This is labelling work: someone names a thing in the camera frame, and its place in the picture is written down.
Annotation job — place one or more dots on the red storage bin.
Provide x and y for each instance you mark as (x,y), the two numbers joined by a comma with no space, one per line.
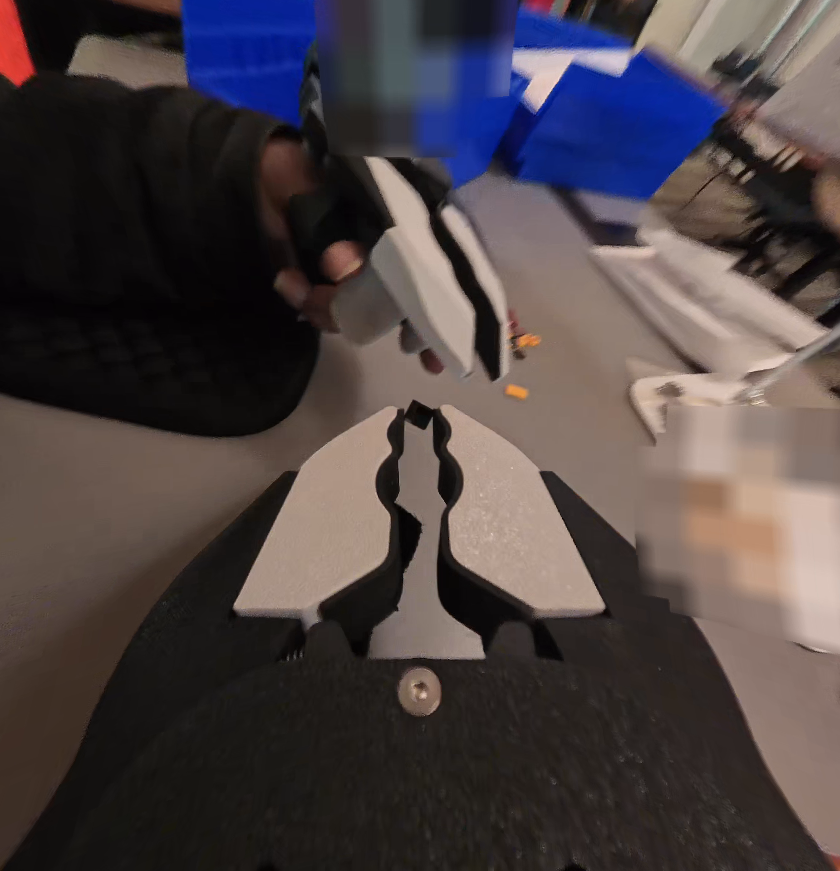
(4,41)

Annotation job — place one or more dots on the person's left hand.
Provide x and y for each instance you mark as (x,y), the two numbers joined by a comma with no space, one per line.
(283,177)

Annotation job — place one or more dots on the small black lego piece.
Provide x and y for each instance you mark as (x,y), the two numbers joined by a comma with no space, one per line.
(418,414)

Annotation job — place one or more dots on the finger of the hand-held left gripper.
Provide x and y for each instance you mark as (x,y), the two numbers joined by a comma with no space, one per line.
(420,272)
(484,272)

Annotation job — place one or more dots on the pile of small lego pieces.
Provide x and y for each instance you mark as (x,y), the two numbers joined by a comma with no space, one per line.
(525,340)

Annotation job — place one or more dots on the orange flat lego tile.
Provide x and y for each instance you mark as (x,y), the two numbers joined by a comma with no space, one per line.
(516,392)

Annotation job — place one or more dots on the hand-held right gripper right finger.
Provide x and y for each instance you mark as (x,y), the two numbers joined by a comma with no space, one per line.
(515,537)

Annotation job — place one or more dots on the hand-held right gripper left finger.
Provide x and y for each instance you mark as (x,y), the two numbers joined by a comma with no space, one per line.
(324,537)

